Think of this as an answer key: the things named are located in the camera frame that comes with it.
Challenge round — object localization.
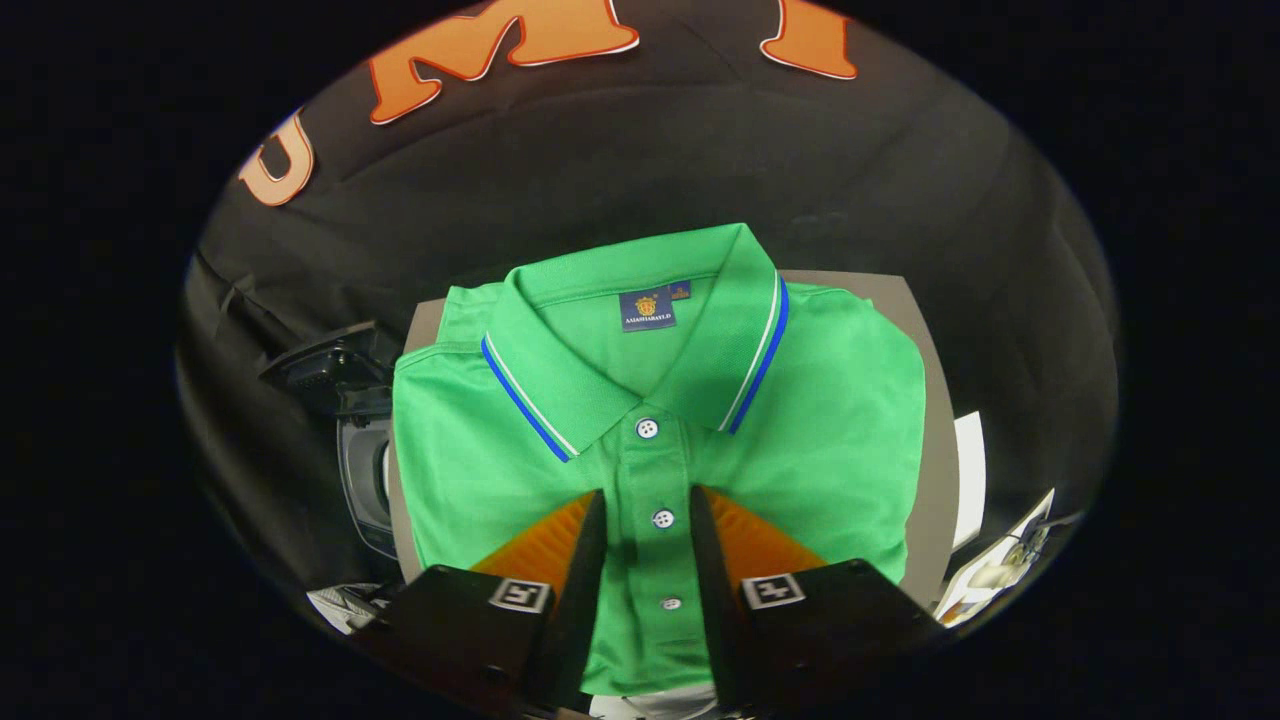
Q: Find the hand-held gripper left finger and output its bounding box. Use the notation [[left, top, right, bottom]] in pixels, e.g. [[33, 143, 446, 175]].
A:
[[352, 489, 609, 717]]

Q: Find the white printed packaging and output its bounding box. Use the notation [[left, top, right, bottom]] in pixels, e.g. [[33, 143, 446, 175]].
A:
[[935, 488, 1059, 628]]

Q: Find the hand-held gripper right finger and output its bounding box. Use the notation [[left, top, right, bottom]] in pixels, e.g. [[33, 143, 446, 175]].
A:
[[689, 486, 947, 717]]

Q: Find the grey white patterned object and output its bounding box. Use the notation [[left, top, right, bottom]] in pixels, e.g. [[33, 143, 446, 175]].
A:
[[305, 583, 393, 637]]

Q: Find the white paper sheet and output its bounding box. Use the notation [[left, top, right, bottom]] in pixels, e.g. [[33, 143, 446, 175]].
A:
[[953, 410, 988, 553]]

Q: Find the black backdrop cloth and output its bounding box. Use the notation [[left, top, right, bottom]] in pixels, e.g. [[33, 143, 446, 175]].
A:
[[175, 0, 1121, 611]]

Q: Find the green polo shirt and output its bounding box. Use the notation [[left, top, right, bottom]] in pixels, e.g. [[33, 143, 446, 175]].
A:
[[392, 222, 926, 696]]

